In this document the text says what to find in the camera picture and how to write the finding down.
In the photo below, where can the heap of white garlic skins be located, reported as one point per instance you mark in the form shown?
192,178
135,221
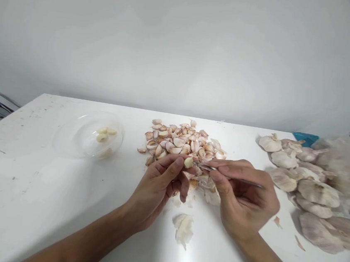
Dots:
183,227

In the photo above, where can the half-peeled garlic clove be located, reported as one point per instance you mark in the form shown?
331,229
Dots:
188,162

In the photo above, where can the person's right hand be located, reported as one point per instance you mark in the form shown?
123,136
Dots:
248,207

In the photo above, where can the blue plastic bag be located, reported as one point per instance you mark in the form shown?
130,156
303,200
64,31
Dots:
305,139

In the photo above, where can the long garlic skin scrap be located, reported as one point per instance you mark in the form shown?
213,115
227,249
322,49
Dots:
299,243

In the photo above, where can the peeled white garlic clove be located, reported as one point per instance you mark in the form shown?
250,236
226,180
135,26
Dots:
101,138
102,130
111,131

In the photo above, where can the person's left hand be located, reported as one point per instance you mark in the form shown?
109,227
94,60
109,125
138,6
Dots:
152,194

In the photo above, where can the pile of unpeeled garlic cloves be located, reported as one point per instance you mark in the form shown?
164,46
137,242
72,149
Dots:
180,141

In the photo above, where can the small garlic skin scrap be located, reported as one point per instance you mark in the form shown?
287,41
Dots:
277,222

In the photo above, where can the thin metal tweezers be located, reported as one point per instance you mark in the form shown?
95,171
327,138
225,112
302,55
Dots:
251,182

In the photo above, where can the pile of whole garlic bulbs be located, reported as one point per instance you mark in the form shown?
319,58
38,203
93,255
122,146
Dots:
312,192

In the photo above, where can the clear plastic bowl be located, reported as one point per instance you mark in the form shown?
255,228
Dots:
80,139

